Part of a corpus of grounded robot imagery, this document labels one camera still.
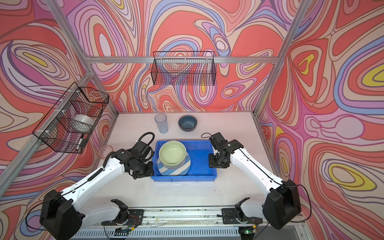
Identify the blue plastic bin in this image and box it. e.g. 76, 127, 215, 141
151, 140, 217, 183

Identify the light green bowl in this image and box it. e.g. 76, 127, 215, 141
159, 141, 187, 165

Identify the dark teal bowl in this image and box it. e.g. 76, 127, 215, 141
178, 115, 198, 132

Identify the lilac grey bowl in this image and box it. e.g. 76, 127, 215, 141
162, 161, 186, 169

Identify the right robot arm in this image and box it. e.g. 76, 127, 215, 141
209, 133, 309, 230

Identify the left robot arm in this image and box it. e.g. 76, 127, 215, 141
40, 138, 155, 240

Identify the clear pink plastic cup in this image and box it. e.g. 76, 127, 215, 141
97, 145, 113, 159

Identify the clear grey plastic cup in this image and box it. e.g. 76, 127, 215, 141
154, 114, 169, 134

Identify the black marker pen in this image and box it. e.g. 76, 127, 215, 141
76, 134, 84, 151

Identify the white tape roll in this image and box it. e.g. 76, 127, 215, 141
71, 114, 95, 134

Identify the black wire basket left wall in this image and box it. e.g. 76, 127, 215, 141
33, 83, 110, 154

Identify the black wire basket wall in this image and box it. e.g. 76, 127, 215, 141
151, 51, 217, 86
33, 83, 110, 154

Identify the black wire basket back wall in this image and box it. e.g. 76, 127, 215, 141
151, 51, 217, 86

